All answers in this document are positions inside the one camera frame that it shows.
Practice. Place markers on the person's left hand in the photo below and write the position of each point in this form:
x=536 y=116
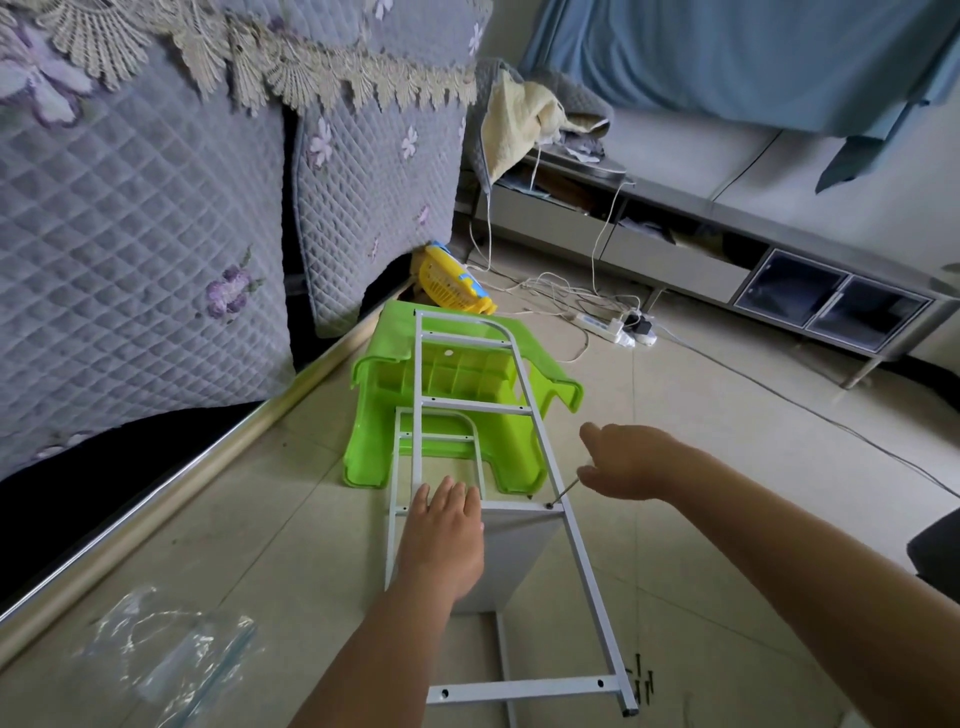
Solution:
x=440 y=537

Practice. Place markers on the person's right hand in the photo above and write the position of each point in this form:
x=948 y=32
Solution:
x=630 y=461

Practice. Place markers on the white wooden board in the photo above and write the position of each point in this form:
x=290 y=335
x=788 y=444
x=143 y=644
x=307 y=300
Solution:
x=518 y=555

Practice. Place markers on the white metal frame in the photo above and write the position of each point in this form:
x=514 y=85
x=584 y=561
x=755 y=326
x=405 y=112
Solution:
x=525 y=690
x=444 y=443

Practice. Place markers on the clear plastic screw bag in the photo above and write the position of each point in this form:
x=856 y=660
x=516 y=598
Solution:
x=158 y=660

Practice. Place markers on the person's left forearm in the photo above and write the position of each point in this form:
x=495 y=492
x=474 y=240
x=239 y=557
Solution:
x=375 y=660

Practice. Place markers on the person's right forearm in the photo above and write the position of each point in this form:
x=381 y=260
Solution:
x=825 y=570

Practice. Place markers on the white power strip with plugs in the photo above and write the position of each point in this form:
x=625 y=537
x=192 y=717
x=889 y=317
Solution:
x=642 y=327

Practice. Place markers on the long white power strip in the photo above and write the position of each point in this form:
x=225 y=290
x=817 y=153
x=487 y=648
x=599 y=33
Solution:
x=600 y=326

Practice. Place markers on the green plastic stool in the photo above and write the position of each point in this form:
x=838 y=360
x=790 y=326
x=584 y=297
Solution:
x=375 y=398

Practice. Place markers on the pile of black screws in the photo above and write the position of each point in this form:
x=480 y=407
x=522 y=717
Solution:
x=642 y=678

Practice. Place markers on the yellow plastic basket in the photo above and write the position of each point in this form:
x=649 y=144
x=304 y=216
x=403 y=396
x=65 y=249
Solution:
x=453 y=282

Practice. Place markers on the grey marble TV cabinet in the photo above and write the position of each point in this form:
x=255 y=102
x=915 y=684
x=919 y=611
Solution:
x=780 y=255

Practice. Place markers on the grey sofa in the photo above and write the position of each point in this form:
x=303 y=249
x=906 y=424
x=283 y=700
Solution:
x=938 y=552

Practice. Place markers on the pile of pale cloth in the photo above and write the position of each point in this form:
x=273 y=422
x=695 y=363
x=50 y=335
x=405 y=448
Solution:
x=525 y=120

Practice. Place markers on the blue cloth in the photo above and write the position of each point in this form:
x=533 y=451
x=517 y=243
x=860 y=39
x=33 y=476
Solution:
x=750 y=60

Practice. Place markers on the grey textured furniture cover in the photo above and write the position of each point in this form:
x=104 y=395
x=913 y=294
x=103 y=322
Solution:
x=150 y=225

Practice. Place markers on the chrome metal base rail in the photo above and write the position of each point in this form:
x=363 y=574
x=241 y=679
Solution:
x=165 y=495

